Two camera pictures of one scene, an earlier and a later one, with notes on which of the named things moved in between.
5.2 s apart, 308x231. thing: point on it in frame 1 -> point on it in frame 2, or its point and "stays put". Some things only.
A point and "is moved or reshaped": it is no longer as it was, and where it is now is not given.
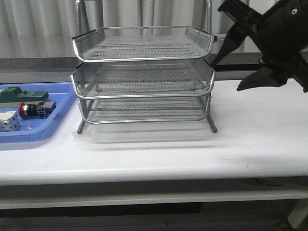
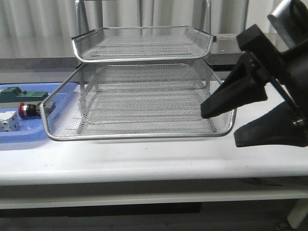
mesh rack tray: (142, 79) is moved or reshaped
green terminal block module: (11, 96) stays put
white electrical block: (9, 121) stays put
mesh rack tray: (116, 44) stays put
